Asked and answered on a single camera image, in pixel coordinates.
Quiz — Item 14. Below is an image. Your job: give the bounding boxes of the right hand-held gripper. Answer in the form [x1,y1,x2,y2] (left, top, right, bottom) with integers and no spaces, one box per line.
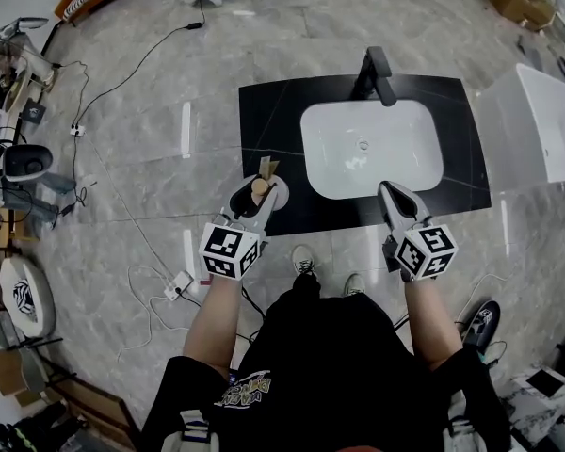
[377,180,460,283]

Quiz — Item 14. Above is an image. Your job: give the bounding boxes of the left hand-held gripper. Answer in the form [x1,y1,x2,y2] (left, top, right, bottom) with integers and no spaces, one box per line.
[198,173,280,282]

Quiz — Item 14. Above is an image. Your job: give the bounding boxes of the person's left forearm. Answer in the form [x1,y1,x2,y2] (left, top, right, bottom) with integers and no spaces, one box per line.
[182,273,244,380]

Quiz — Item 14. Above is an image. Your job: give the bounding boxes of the person's right forearm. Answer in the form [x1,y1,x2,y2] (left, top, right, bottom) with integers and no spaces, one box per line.
[403,275,463,372]

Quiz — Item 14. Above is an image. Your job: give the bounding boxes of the white sink basin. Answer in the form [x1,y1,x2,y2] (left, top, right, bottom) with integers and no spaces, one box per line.
[299,100,444,201]

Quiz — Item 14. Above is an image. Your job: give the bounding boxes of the black vanity countertop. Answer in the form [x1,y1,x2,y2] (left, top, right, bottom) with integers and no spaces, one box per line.
[238,73,493,238]

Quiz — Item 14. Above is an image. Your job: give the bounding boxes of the person's left white shoe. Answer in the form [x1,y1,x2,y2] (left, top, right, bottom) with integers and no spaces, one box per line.
[291,245,317,277]

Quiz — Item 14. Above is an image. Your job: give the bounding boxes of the person's white shoe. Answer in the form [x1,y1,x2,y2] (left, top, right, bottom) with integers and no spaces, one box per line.
[342,273,367,299]
[291,245,317,277]

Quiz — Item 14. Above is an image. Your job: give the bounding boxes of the person's right white shoe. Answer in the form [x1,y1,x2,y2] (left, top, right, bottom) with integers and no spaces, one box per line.
[342,273,367,299]

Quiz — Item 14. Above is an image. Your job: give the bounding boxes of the black trousers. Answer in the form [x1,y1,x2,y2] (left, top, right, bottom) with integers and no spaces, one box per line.
[282,273,382,310]

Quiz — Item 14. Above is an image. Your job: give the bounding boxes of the white power strip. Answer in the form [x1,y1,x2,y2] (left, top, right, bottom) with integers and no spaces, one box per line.
[163,270,194,301]

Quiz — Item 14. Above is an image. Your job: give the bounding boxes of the black pod case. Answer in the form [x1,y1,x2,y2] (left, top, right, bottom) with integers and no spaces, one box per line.
[460,299,502,353]

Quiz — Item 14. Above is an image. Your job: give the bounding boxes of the black faucet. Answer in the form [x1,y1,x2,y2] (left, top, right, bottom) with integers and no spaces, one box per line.
[352,46,398,107]

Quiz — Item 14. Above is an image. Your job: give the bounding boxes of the white bathtub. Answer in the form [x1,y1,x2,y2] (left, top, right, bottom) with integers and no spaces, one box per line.
[477,62,565,186]

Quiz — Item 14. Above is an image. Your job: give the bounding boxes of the black printed shirt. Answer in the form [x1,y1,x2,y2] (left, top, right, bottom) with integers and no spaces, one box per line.
[140,294,512,452]

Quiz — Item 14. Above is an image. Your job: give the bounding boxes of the white and black pod backpack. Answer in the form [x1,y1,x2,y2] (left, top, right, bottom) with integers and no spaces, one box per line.
[0,141,55,186]

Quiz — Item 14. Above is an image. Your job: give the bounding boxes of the marble patterned box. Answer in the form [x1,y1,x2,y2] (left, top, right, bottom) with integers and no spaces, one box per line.
[508,364,565,437]

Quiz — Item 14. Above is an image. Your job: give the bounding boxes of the round white printed cushion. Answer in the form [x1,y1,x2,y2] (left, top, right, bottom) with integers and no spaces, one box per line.
[0,256,57,338]

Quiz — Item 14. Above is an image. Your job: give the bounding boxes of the white floor cable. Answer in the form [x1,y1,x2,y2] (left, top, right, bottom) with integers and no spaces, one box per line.
[116,264,203,364]

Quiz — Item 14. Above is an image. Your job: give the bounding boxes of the black floor cable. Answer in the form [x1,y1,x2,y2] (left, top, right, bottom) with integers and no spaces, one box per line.
[73,21,204,129]

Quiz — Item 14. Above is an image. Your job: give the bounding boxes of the white backpack strap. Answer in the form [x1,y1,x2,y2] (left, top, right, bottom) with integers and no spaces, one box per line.
[442,416,486,452]

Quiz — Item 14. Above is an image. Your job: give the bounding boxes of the wooden frame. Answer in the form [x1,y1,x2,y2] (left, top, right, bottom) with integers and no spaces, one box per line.
[51,374,138,442]

